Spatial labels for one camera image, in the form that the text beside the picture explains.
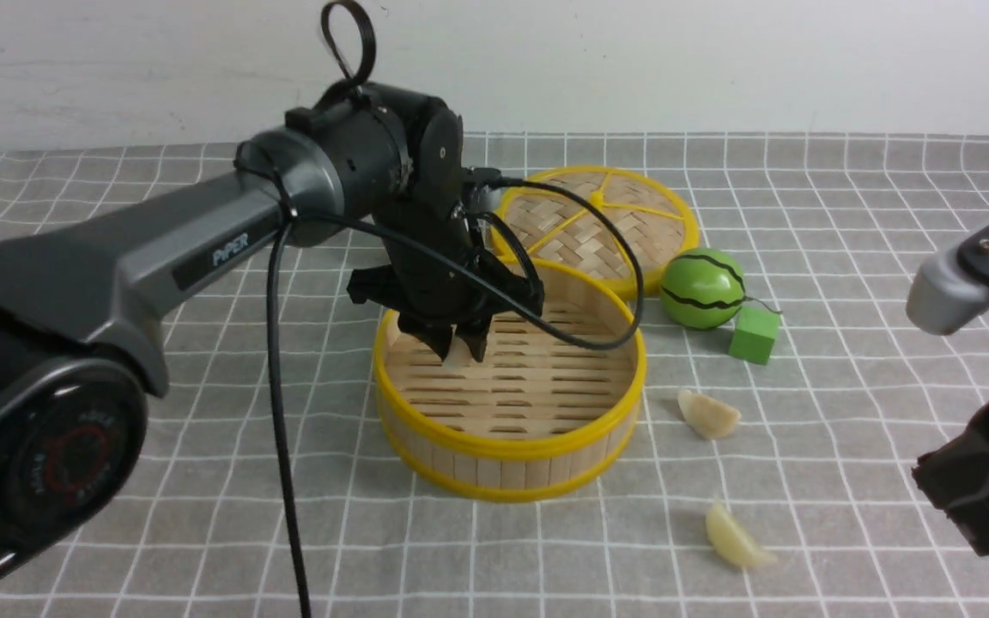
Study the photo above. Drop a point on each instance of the yellowish dumpling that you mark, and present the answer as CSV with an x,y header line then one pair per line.
x,y
732,542

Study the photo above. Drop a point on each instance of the white dumpling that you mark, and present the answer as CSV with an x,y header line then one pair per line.
x,y
458,355
707,416

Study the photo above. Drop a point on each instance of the bamboo steamer tray yellow rim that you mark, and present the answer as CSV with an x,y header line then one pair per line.
x,y
537,419

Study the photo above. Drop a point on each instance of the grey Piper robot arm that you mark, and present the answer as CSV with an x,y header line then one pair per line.
x,y
81,306

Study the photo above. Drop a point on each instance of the green toy watermelon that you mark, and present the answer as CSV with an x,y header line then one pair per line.
x,y
702,288

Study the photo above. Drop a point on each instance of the grey checked tablecloth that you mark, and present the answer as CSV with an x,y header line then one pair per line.
x,y
828,228

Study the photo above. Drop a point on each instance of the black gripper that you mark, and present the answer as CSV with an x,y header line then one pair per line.
x,y
440,277

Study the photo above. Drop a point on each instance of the green wooden cube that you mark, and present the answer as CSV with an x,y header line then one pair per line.
x,y
755,331

